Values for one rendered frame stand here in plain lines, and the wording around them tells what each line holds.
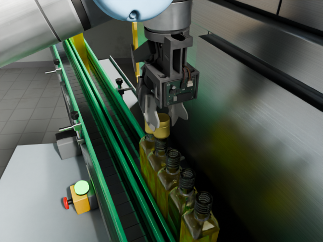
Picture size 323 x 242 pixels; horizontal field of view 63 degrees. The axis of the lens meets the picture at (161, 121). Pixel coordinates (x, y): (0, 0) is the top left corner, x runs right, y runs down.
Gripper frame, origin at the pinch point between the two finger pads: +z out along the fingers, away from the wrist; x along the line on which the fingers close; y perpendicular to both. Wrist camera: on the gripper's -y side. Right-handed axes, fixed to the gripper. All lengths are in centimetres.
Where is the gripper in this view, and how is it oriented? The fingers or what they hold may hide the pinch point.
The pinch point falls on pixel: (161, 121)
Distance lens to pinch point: 54.5
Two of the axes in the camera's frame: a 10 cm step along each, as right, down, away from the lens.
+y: 4.2, 5.5, -7.2
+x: 9.1, -2.5, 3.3
